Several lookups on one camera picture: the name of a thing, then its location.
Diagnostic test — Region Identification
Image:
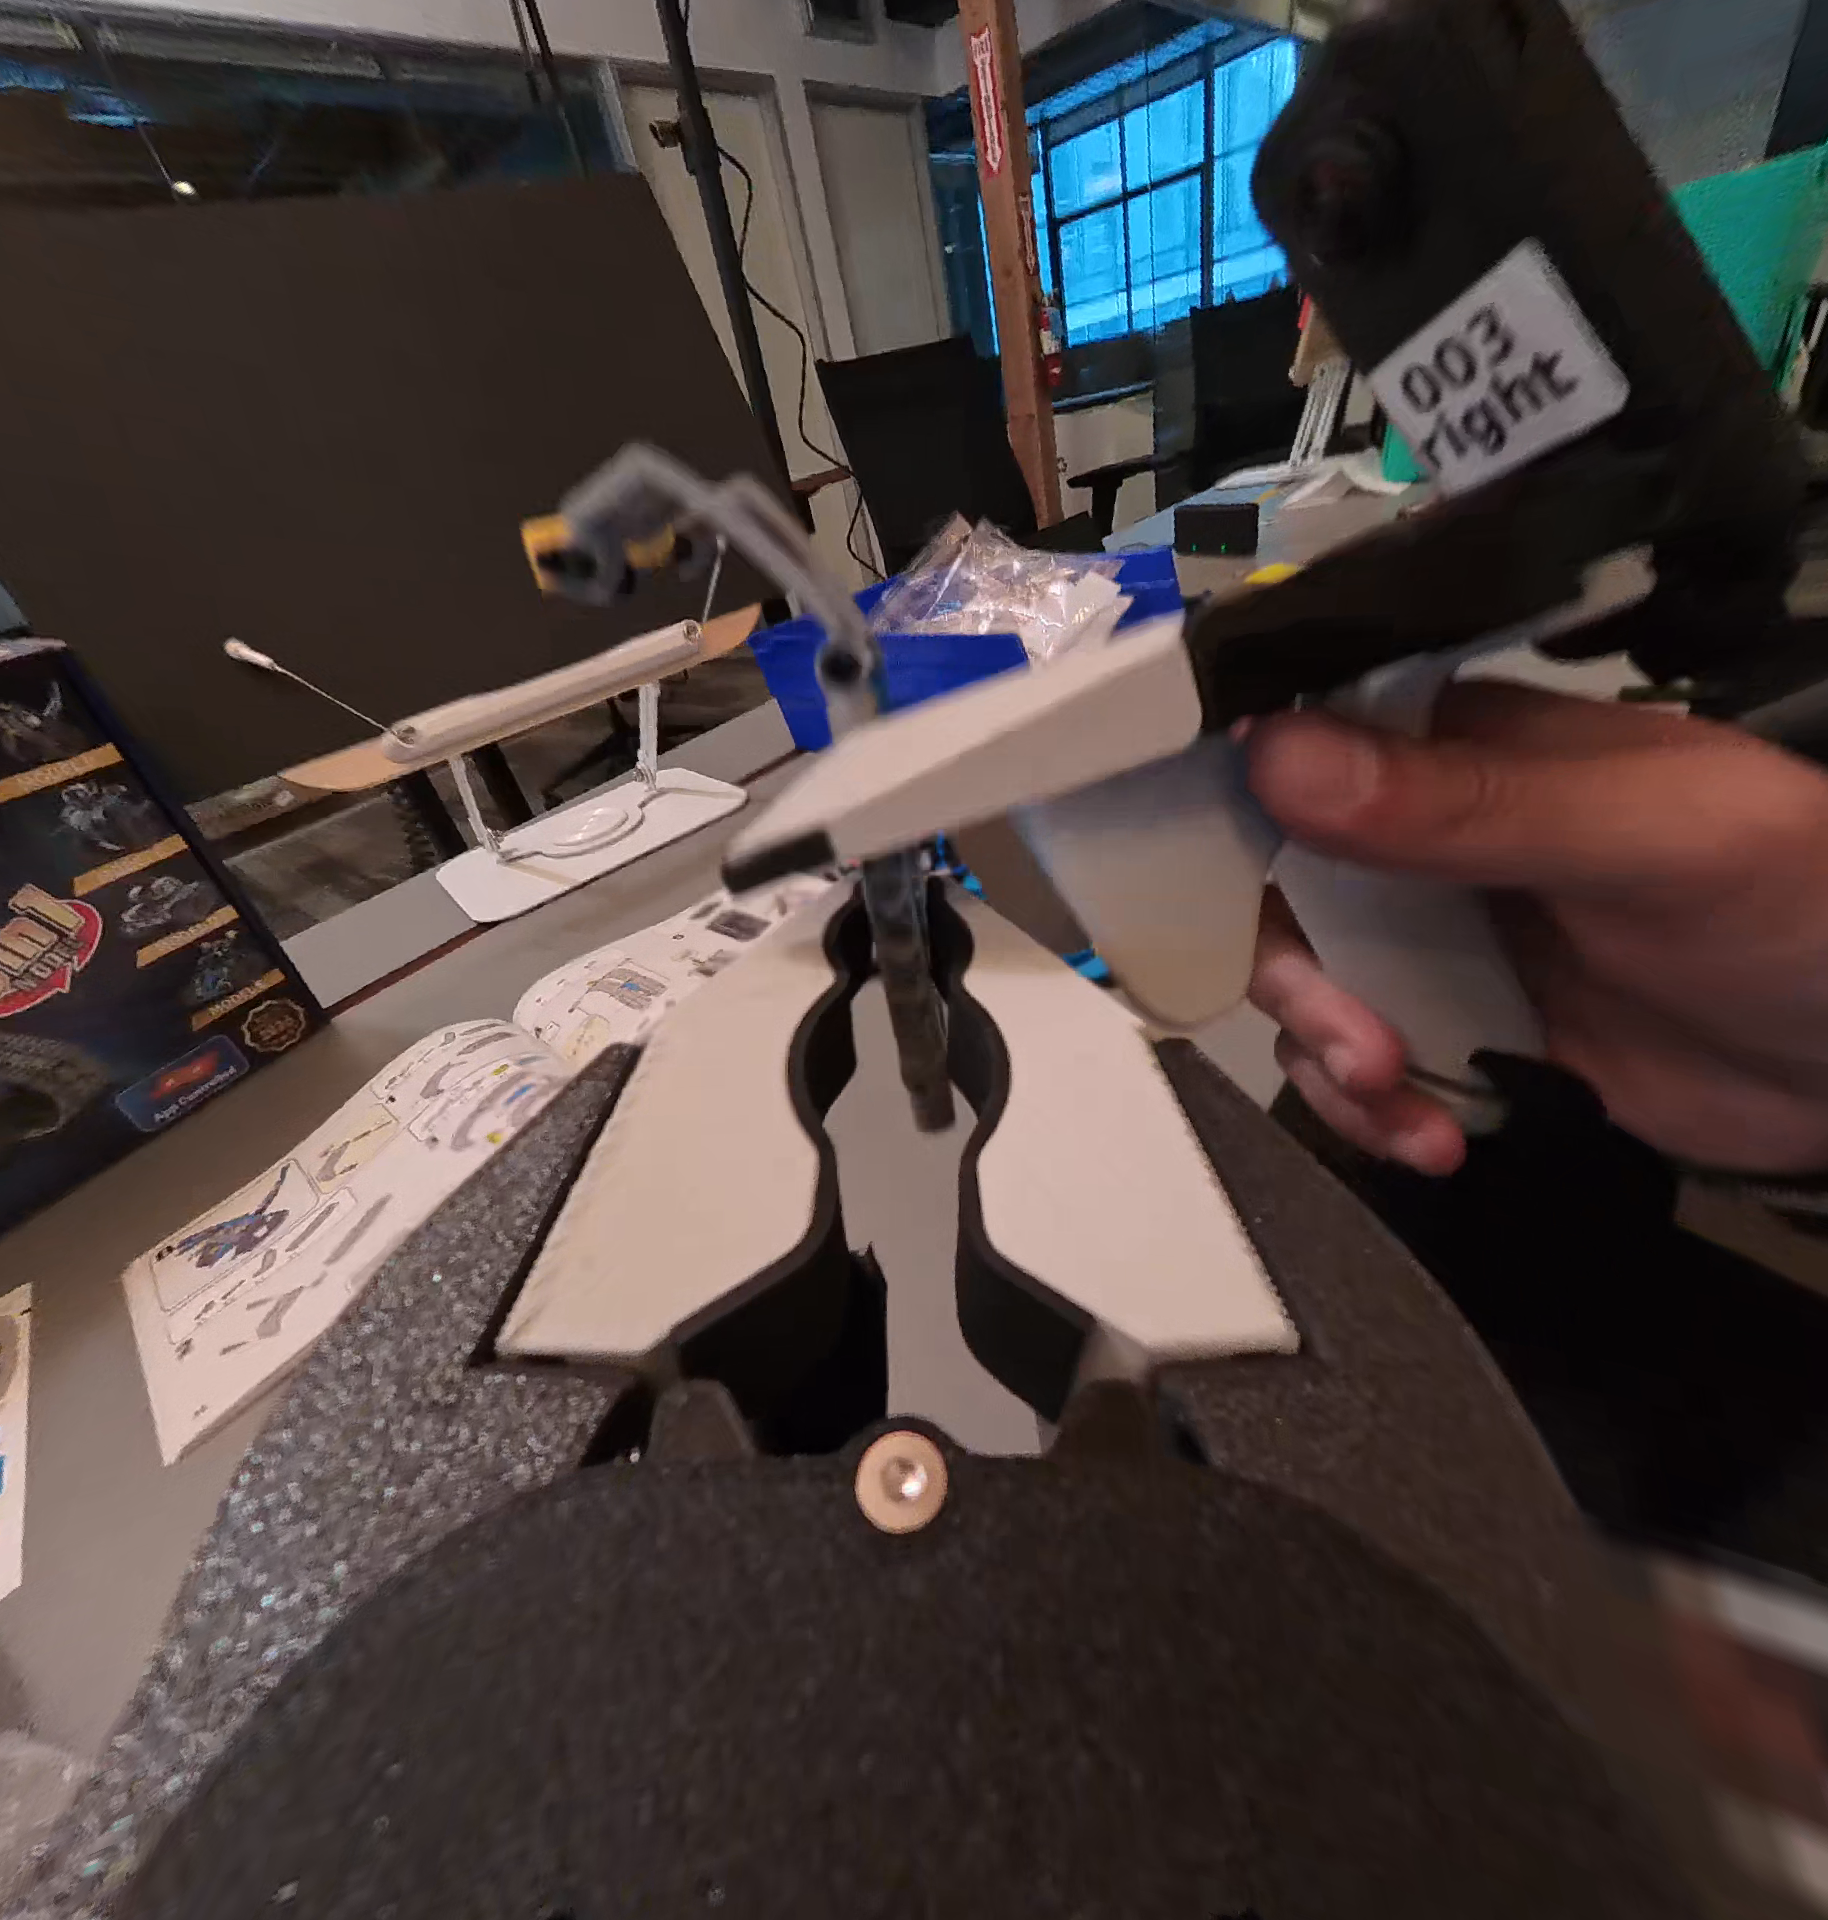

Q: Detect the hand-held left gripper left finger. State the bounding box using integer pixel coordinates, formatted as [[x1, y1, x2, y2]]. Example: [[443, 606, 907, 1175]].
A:
[[492, 901, 855, 1367]]

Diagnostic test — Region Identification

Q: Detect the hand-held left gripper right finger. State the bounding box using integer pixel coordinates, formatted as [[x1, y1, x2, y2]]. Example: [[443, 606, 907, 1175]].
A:
[[936, 886, 1304, 1361]]

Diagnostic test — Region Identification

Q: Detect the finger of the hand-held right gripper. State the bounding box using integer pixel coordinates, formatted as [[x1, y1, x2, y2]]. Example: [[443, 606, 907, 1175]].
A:
[[720, 612, 1205, 898]]

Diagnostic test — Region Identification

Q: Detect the grey blue toy assembly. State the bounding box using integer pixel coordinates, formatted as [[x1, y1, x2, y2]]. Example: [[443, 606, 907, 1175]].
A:
[[705, 478, 959, 1137]]

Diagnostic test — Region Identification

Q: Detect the yellow toy connector pin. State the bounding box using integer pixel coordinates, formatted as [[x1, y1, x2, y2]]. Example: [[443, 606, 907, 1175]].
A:
[[522, 508, 702, 606]]

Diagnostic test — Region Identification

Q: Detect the person's right hand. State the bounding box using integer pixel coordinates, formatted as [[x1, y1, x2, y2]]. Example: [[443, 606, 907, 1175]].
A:
[[1244, 682, 1828, 1179]]

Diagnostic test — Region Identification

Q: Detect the clear plastic bag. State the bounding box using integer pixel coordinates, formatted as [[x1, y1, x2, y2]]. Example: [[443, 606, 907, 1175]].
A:
[[862, 517, 1137, 665]]

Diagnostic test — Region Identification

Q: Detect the blue storage bin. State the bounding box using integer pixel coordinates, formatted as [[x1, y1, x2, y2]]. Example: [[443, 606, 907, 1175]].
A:
[[747, 546, 1189, 755]]

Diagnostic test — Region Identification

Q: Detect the open instruction booklet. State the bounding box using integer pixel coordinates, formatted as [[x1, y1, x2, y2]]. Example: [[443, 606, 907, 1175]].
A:
[[120, 871, 841, 1471]]

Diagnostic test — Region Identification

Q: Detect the person's grey sweatshirt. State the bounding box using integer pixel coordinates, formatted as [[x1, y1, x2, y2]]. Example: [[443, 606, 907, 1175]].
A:
[[1273, 1049, 1828, 1577]]

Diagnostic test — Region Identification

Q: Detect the black light stand pole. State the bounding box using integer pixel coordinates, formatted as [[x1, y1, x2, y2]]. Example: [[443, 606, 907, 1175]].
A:
[[657, 0, 800, 458]]

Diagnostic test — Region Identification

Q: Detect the toy set cardboard box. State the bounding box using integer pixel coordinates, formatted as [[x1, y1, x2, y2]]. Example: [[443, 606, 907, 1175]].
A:
[[0, 637, 331, 1264]]

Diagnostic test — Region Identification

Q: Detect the large black panel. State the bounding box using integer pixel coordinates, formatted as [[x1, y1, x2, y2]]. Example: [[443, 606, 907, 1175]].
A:
[[0, 171, 800, 815]]

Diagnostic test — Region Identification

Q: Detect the wooden post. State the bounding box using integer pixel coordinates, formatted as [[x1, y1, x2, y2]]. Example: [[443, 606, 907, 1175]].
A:
[[957, 0, 1070, 529]]

